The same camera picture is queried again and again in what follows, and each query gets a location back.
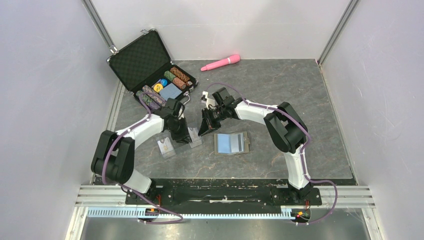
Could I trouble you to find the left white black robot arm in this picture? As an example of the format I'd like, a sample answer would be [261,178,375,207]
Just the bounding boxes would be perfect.
[90,98,192,204]

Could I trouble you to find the black poker chip case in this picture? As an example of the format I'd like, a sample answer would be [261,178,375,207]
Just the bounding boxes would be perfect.
[107,29,199,110]

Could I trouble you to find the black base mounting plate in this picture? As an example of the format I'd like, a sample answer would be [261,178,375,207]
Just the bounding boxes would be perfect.
[144,178,322,215]

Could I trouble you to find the white slotted cable duct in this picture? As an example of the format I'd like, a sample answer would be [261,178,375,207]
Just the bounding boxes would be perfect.
[86,207,294,220]

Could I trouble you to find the beige leather card holder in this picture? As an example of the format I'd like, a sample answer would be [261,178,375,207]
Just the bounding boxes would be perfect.
[214,131,250,156]

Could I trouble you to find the aluminium frame rail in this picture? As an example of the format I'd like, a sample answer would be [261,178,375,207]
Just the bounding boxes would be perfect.
[75,185,376,209]

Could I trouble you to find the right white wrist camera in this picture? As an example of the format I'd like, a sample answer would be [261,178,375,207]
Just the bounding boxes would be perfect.
[200,91,216,109]

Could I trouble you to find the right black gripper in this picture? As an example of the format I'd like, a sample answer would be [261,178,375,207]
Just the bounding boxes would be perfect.
[199,105,227,137]

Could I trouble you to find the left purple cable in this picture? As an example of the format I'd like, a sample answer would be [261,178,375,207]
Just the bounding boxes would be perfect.
[100,92,184,225]

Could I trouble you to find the clear acrylic card stand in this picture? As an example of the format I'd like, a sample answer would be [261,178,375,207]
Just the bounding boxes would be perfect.
[156,125,204,161]

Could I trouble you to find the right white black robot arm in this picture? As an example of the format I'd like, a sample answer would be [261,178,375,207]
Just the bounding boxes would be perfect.
[198,87,313,204]

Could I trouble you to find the pink wand massager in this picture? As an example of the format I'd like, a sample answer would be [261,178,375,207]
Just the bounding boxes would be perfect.
[200,54,241,72]

